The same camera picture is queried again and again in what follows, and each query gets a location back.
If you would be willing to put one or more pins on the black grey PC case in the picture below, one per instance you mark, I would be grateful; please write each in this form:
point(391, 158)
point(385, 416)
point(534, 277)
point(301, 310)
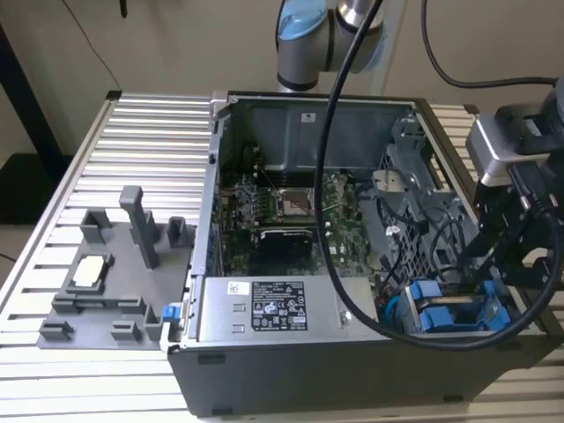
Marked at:
point(308, 379)

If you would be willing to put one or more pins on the grey metal drive cage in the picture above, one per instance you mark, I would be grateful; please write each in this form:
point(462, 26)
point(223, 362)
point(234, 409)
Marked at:
point(407, 189)

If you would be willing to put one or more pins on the silver power supply unit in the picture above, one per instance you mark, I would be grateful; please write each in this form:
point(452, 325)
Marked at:
point(220, 308)

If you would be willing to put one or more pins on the disk bay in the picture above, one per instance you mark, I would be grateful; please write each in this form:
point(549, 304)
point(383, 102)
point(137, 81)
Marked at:
point(520, 308)

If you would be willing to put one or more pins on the grey parts rack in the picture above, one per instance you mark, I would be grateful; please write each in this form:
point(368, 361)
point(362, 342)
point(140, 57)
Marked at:
point(128, 282)

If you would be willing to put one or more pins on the CPU socket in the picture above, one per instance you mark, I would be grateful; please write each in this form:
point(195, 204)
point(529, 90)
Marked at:
point(296, 203)

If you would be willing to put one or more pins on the white case sticker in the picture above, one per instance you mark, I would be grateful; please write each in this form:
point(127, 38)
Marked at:
point(309, 116)

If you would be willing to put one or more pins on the blue case latch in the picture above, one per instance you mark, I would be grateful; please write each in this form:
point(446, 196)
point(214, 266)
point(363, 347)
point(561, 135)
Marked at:
point(169, 313)

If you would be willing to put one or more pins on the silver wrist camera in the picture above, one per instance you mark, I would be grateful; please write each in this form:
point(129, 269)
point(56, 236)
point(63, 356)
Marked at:
point(489, 150)

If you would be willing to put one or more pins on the black table corner cap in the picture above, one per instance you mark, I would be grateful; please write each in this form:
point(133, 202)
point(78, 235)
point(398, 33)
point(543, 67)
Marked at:
point(113, 94)
point(471, 109)

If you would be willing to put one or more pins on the green motherboard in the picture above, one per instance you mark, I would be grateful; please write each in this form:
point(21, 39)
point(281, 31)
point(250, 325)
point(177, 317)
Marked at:
point(348, 233)

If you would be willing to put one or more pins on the black desk stand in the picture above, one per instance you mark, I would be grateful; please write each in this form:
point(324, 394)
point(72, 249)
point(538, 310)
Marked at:
point(31, 185)

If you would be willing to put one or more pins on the black graphics card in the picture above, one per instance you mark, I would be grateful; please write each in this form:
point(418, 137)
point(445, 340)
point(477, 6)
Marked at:
point(286, 244)

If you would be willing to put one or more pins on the silver CPU chip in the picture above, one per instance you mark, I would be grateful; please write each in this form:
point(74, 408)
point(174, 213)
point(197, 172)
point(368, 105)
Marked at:
point(90, 269)

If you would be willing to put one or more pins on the hard disk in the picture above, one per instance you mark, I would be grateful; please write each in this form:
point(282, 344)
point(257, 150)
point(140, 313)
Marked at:
point(458, 304)

